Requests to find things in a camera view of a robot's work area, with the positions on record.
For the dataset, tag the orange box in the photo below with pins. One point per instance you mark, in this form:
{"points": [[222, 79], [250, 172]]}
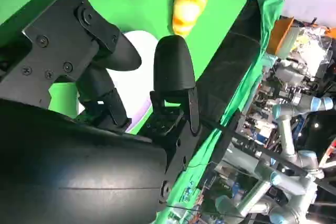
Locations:
{"points": [[281, 35]]}

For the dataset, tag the green table cloth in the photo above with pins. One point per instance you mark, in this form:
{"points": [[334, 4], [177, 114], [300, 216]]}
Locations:
{"points": [[131, 3]]}

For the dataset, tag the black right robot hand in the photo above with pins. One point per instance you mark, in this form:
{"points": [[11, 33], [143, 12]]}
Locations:
{"points": [[65, 176]]}

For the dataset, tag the lilac plate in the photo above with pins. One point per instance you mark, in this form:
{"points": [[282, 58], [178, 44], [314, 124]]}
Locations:
{"points": [[131, 85]]}

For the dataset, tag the black metal bar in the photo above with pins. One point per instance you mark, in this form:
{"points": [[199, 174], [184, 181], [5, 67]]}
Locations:
{"points": [[262, 153]]}

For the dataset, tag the black backdrop curtain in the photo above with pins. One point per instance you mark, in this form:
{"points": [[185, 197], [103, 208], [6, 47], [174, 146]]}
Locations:
{"points": [[231, 64]]}

